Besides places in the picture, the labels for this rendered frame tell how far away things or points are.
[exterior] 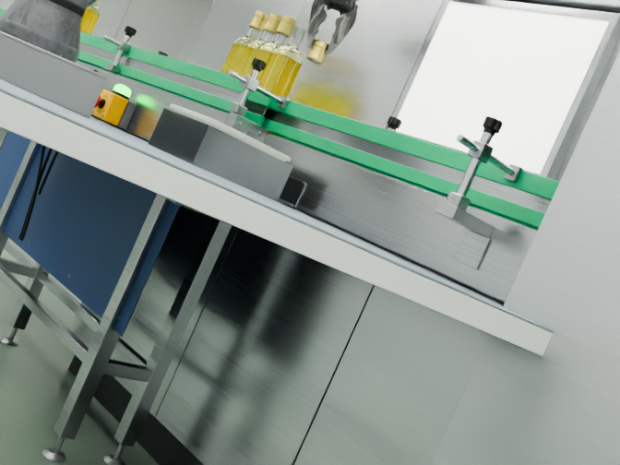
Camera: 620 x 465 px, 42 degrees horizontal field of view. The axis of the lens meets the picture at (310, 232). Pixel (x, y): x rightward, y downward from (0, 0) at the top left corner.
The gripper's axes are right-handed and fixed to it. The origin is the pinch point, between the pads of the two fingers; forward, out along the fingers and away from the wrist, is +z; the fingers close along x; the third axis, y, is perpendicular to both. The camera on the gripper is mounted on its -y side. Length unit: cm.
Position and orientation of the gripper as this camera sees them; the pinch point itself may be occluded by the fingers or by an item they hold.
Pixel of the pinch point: (320, 45)
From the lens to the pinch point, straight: 181.4
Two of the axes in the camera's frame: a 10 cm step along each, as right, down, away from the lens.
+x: 9.2, 3.9, -0.3
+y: -0.4, 0.1, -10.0
